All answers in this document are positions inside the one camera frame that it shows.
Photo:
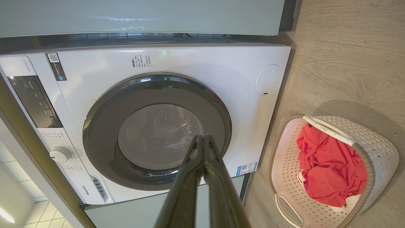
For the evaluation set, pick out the white washing machine dial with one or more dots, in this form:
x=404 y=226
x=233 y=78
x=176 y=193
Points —
x=60 y=154

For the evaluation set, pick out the pale green cabinet door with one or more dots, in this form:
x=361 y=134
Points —
x=133 y=212

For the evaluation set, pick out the dark round washing machine door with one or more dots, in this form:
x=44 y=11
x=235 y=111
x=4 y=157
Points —
x=107 y=126

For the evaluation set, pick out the red garment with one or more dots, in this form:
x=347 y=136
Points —
x=332 y=171

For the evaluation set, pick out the white perforated laundry basket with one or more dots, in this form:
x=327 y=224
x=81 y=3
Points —
x=291 y=177

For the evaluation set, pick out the white front-load washing machine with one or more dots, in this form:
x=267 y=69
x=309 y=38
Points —
x=95 y=72

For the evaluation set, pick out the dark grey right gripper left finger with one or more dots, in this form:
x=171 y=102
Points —
x=182 y=196

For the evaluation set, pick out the pale green cabinet panel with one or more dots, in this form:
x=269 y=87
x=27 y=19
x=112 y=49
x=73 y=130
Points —
x=139 y=15

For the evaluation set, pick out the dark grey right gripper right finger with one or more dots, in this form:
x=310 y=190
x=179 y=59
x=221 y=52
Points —
x=223 y=196

